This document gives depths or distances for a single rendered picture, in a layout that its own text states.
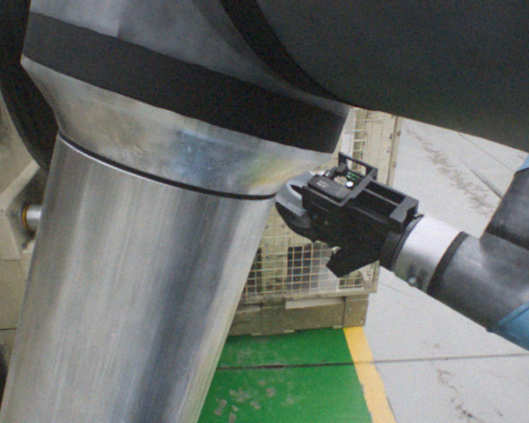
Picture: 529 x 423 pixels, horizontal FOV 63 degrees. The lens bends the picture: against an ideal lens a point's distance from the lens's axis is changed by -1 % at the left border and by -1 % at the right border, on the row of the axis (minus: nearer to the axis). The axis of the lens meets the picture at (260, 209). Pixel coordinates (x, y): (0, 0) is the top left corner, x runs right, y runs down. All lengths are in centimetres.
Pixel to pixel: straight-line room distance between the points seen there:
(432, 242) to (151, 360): 34
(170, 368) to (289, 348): 160
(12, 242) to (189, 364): 62
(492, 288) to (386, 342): 141
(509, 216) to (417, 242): 8
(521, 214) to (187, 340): 35
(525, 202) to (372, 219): 14
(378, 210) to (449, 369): 137
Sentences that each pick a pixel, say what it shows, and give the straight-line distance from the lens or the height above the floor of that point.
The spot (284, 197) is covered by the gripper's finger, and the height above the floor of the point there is 101.
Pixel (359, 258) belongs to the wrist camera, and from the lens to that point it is 53.
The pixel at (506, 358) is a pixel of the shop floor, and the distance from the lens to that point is 195.
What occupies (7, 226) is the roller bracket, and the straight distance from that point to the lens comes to 76.
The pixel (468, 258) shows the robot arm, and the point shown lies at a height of 102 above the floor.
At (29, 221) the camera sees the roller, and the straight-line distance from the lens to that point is 79.
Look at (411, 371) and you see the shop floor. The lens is 177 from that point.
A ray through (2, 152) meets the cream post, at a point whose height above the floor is 100.
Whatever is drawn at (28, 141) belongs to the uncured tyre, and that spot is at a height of 106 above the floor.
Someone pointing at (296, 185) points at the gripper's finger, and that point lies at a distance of 57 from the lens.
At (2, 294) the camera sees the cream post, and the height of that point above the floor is 71.
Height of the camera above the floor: 125
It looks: 28 degrees down
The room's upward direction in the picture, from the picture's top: straight up
